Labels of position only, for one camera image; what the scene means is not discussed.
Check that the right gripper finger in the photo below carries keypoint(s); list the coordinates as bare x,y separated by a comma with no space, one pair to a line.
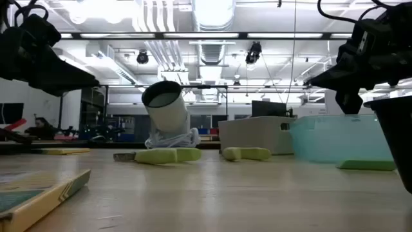
325,80

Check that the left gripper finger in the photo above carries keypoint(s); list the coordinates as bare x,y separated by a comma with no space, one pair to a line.
61,79

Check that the teal translucent plastic bin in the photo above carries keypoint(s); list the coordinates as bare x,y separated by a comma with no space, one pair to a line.
338,138

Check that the yellow Crayola crayon box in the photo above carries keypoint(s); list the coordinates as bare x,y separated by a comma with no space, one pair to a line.
29,206
64,151

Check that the white plastic bin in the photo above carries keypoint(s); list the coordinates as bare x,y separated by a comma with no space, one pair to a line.
251,135

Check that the green eraser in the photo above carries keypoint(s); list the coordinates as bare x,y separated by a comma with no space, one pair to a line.
367,165

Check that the black mesh basket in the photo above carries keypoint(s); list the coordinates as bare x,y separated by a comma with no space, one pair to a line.
399,145

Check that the person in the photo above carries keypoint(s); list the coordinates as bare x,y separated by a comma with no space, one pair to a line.
42,129

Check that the black computer monitor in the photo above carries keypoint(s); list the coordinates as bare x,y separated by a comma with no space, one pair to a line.
268,109

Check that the red background object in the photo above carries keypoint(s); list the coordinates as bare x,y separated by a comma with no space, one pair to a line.
16,125

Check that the black ceiling spotlight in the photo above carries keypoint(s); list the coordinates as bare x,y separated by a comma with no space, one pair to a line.
253,53
142,57

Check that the black overhead light bar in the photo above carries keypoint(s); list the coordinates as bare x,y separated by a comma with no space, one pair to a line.
243,35

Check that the black wall screen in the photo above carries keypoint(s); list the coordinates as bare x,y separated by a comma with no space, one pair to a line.
11,112

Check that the silver ventilation duct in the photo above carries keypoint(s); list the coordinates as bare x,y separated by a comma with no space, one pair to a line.
214,13

